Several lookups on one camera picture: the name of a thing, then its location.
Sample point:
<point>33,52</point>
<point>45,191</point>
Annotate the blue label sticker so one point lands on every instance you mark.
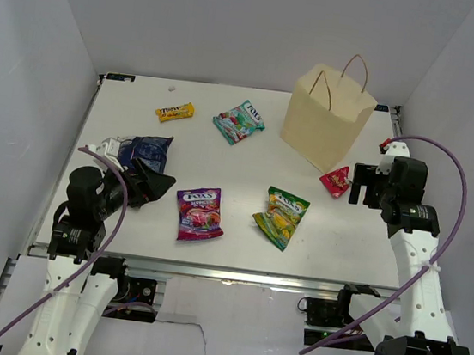
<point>383,108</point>
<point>120,77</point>

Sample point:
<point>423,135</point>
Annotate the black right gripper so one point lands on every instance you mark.
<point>366,175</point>

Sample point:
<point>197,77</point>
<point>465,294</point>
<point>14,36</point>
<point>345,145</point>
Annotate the dark blue snack bag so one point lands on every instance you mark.
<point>152,151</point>

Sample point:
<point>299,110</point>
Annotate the teal Fox's candy bag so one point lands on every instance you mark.
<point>239,123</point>

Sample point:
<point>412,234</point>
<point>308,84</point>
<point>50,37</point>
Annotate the red mint candy packet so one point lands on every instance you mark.
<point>336,182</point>

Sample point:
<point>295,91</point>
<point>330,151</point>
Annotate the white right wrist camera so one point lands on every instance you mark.
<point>389,152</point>

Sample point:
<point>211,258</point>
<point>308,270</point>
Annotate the blue label sticker right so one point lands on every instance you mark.
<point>383,108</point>

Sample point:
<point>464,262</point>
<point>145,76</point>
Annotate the yellow M&M's candy packet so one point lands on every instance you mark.
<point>174,113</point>

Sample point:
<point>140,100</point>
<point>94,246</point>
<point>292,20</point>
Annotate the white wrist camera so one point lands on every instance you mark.
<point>108,150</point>
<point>389,152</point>

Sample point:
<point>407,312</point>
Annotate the blue label sticker left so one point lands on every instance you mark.
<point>120,77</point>

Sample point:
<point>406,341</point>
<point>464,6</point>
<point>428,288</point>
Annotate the aluminium table front rail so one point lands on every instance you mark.
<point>232,275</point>

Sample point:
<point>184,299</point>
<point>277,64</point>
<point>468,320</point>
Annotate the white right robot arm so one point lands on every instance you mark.
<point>396,190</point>

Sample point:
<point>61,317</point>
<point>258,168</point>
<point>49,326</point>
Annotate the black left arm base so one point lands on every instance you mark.
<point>134,301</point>

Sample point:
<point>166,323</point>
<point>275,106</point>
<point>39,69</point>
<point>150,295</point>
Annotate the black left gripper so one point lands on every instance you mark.
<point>150,187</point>

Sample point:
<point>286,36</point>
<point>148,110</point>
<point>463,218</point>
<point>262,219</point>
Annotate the green Fox's candy bag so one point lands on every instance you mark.
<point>283,215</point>

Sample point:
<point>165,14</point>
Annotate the beige paper bag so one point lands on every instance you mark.
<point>327,111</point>

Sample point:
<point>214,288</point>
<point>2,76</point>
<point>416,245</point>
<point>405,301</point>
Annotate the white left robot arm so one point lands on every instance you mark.
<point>80,282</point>

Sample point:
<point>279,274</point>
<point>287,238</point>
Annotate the purple Fox's candy bag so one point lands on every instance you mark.
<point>199,214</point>

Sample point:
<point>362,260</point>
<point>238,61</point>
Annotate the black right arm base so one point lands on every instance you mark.
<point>323,319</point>

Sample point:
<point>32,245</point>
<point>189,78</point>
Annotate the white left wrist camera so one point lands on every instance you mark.
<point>108,150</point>

